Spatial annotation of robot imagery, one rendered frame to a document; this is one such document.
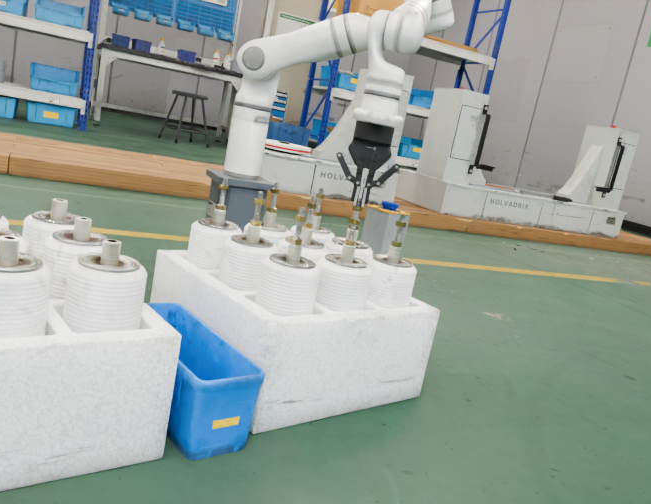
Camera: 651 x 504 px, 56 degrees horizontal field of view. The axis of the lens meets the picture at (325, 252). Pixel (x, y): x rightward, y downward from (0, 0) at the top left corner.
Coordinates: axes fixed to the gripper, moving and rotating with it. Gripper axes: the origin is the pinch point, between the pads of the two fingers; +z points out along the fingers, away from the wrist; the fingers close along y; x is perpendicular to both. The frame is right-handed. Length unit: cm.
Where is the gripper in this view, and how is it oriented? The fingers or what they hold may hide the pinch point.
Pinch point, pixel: (360, 196)
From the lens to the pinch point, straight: 121.4
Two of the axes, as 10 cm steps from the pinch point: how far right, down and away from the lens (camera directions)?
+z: -2.0, 9.6, 2.1
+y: -9.8, -2.0, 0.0
